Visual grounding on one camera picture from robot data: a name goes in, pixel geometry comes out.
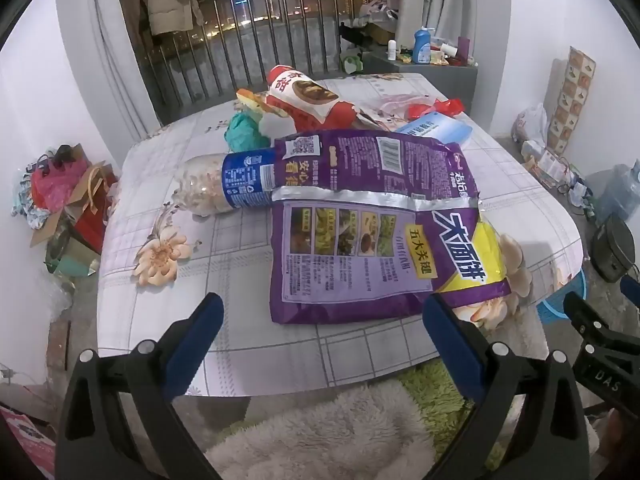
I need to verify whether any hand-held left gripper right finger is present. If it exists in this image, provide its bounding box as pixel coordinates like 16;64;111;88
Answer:
422;293;591;480

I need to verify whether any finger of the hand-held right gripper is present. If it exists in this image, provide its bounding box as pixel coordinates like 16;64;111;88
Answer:
563;291;611;357
620;275;640;307

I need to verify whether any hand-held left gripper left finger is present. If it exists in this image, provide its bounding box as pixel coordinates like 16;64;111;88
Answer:
57;292;224;480

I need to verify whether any blue plastic basket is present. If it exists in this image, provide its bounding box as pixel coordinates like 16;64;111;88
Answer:
536;269;589;327

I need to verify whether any purple snack bag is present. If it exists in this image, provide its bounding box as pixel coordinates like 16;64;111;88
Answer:
269;129;513;326

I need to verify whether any plastic bottle with blue label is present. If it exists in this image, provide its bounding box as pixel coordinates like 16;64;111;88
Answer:
172;147;281;217

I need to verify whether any blue and white medicine box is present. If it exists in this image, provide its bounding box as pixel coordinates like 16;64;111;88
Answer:
394;112;474;150

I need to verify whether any teal plastic bag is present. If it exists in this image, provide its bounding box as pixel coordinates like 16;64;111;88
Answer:
224;110;272;153

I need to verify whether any red plastic wrapper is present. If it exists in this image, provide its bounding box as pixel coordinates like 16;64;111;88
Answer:
407;98;467;122

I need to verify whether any clear pink plastic bag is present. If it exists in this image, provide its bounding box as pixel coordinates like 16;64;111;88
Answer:
357;92;432;128

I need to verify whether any orange and white snack packet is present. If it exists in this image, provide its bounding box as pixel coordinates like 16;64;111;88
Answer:
236;88;292;120

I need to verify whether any red and white snack bag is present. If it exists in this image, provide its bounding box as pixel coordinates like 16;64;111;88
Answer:
262;65;358;133

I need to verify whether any black round device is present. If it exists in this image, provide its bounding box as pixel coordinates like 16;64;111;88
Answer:
590;212;638;285

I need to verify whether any green shaggy rug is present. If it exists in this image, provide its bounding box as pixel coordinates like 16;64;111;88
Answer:
397;360;507;467

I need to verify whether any clear water jug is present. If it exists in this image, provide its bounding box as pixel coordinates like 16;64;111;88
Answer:
594;160;640;222

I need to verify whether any pile of paper packaging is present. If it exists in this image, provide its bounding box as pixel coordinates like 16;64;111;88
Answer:
522;145;588;196

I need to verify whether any white fluffy rug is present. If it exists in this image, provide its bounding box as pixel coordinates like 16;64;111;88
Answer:
204;384;437;480

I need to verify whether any red gift bag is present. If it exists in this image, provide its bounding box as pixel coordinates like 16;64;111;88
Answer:
64;160;120;257

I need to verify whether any white plastic bag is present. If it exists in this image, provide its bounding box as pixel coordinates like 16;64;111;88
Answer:
510;102;549;145

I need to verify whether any tall patterned cardboard box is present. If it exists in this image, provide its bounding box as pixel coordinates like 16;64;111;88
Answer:
546;46;597;157

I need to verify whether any pink cloth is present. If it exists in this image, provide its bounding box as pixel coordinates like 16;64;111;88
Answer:
29;156;89;202

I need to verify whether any grey cabinet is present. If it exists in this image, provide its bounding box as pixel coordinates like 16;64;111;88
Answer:
360;50;480;111

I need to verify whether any blue detergent bottle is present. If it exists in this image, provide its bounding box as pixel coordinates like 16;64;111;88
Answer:
412;26;434;65

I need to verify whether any metal balcony railing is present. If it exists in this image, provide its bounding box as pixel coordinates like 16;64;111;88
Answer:
135;0;396;121

